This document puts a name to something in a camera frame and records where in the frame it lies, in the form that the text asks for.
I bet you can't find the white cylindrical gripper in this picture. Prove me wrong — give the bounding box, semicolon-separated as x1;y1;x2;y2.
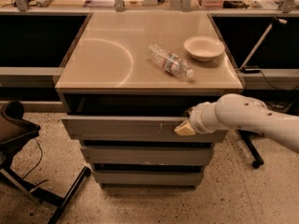
174;102;224;136

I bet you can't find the grey top drawer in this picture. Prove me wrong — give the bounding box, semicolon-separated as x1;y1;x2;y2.
62;115;227;143

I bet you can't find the grey drawer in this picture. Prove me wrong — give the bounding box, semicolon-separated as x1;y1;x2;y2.
62;115;227;143
93;171;204;186
81;146;211;166

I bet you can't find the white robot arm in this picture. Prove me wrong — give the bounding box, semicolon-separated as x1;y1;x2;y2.
174;93;299;153

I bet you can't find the grey drawer cabinet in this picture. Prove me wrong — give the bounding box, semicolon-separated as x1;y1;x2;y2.
52;10;246;190

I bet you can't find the grey middle drawer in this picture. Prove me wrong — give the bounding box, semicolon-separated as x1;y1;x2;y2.
81;146;211;166

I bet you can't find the grey bottom drawer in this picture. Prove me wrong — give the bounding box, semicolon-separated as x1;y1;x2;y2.
93;171;204;186

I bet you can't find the black rolling stand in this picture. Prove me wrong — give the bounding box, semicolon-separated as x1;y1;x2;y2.
238;130;263;169

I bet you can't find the clear plastic water bottle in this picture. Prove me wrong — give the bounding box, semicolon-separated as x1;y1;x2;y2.
148;44;194;80

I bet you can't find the white bowl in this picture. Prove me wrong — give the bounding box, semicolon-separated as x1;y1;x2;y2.
184;35;225;62

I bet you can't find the white pole with black base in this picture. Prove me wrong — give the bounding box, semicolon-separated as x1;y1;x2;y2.
239;17;288;73

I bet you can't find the black device on shelf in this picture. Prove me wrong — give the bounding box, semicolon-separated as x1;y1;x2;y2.
222;0;249;8

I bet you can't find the black chair with stand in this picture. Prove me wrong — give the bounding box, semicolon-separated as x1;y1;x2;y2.
0;101;91;224

